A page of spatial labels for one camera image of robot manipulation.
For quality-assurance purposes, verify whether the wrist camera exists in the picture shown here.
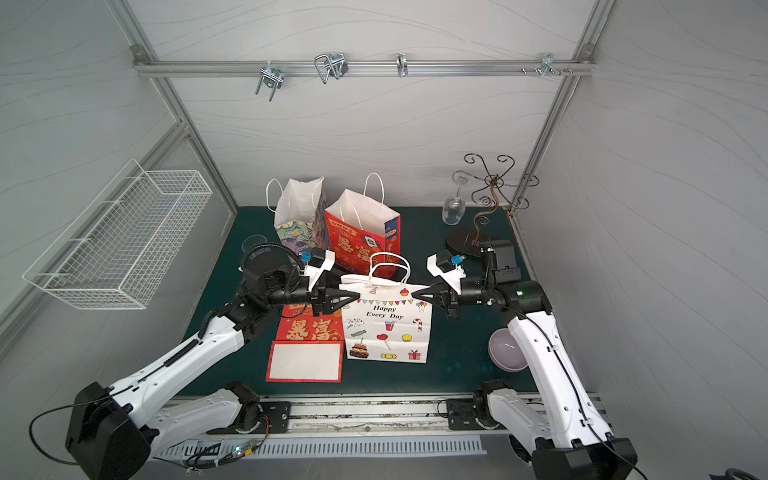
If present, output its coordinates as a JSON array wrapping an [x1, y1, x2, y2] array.
[[301, 248, 335, 291], [426, 250, 466, 294]]

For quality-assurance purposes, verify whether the floral paper bag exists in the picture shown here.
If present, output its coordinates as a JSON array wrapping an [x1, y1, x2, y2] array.
[[265, 177, 330, 256]]

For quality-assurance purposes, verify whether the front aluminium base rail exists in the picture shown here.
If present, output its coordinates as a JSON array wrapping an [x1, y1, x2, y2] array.
[[188, 394, 508, 439]]

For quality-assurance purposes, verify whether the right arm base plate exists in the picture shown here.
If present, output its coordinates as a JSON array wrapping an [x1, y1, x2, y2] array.
[[438, 398, 500, 431]]

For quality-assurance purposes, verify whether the white paper bag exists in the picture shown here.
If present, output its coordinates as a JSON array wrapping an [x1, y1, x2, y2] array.
[[341, 252, 432, 364]]

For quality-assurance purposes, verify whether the wine glass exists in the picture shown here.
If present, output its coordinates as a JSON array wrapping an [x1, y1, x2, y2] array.
[[442, 187, 466, 226]]

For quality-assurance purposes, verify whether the white vent grille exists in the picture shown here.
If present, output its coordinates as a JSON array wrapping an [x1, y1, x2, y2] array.
[[155, 435, 487, 463]]

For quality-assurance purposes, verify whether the rightmost metal hook clamp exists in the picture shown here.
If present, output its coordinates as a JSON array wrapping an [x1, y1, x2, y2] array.
[[520, 53, 573, 78]]

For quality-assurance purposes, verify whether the scrolled metal glass rack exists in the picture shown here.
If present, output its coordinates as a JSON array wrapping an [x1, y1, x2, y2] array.
[[446, 153, 540, 258]]

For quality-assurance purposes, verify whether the white wire basket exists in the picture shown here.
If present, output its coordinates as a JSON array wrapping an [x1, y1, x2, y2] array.
[[22, 159, 212, 310]]

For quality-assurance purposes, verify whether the leftmost metal hook clamp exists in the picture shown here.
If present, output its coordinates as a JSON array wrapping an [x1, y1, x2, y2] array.
[[255, 64, 284, 102]]

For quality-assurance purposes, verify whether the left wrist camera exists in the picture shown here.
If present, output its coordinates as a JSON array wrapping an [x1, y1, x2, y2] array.
[[301, 248, 335, 291]]

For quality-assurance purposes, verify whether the horizontal aluminium rail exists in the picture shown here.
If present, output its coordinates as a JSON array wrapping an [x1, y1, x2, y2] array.
[[134, 57, 597, 78]]

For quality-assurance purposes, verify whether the pink bowl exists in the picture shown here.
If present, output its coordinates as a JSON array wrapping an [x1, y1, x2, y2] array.
[[487, 328, 528, 373]]

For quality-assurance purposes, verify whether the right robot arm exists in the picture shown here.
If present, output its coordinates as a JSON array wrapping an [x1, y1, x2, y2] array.
[[414, 240, 638, 479]]

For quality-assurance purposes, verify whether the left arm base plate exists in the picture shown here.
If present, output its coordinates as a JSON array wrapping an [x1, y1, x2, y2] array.
[[207, 401, 291, 435]]

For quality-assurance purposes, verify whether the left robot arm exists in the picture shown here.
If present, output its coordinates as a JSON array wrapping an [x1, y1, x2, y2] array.
[[64, 242, 360, 479]]

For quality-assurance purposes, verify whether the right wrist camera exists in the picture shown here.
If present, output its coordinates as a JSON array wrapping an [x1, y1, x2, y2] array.
[[426, 250, 466, 294]]

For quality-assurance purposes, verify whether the red paper bag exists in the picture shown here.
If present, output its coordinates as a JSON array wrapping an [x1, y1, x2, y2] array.
[[266, 304, 344, 383], [325, 173, 402, 274]]

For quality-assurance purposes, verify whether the metal hook clamp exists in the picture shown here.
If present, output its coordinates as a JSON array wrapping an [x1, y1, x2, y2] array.
[[520, 53, 573, 78], [395, 53, 408, 78], [255, 64, 284, 102], [313, 53, 349, 84]]

